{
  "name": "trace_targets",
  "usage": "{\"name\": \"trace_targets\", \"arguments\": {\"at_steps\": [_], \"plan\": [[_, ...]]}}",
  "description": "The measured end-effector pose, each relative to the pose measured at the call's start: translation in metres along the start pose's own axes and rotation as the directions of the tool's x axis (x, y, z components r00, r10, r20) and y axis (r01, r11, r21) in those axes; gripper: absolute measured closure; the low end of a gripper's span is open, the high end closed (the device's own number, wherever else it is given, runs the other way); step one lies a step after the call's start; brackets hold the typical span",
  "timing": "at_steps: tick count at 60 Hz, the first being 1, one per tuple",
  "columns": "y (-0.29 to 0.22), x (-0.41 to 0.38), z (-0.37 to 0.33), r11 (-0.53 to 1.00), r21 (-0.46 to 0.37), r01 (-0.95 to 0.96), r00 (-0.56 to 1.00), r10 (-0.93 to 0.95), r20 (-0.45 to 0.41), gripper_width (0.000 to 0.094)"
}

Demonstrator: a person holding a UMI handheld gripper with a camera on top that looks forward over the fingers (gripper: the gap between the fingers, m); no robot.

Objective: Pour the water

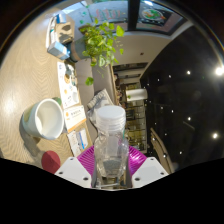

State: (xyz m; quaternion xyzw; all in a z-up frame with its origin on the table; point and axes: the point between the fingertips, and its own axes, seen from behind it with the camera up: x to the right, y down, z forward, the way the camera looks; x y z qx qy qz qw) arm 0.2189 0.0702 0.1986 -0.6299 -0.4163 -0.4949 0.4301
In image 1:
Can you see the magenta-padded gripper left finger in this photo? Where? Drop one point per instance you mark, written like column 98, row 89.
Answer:
column 72, row 170

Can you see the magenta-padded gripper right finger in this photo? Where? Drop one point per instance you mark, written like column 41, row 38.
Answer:
column 149, row 170

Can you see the clear white-capped plastic bottle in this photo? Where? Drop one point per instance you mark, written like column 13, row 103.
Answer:
column 111, row 146

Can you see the flat round red coaster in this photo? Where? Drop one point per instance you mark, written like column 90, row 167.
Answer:
column 50, row 161

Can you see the white printed card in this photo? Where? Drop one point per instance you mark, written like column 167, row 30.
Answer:
column 73, row 143

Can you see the white card with blue print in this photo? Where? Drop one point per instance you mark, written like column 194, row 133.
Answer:
column 82, row 138

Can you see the white orange printed box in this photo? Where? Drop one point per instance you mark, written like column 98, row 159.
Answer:
column 75, row 117

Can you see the white ceramic mug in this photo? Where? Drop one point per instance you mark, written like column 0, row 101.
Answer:
column 46, row 118

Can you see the grey white chevron pillow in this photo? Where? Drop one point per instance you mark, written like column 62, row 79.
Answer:
column 100, row 101

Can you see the printed menu leaflet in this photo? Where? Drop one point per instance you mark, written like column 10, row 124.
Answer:
column 67, row 85

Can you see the grey curved sofa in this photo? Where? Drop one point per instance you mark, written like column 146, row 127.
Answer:
column 101, row 75

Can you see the group of ceiling lights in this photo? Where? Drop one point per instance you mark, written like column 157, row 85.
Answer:
column 219, row 70

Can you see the green potted plant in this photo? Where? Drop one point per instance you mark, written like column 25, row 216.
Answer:
column 100, row 43

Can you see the brown cardboard holder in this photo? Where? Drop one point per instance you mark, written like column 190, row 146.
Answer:
column 65, row 32

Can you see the framed food wall poster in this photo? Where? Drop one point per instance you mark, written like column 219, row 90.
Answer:
column 156, row 15

